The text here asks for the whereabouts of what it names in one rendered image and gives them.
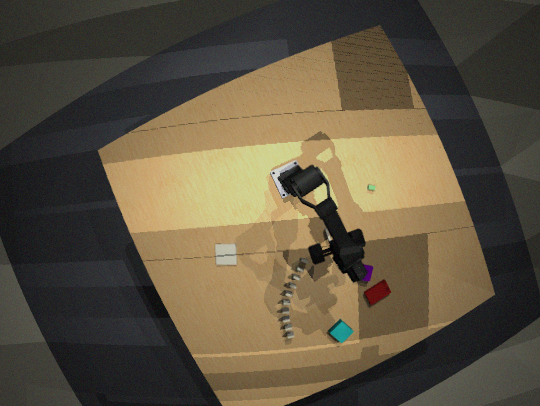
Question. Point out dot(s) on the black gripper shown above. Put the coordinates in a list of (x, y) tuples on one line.
[(317, 254)]

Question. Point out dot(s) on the teal block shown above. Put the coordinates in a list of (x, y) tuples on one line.
[(340, 331)]

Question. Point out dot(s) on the red rectangular block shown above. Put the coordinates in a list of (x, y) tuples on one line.
[(377, 292)]

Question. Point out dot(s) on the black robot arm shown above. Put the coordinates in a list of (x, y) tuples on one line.
[(348, 254)]

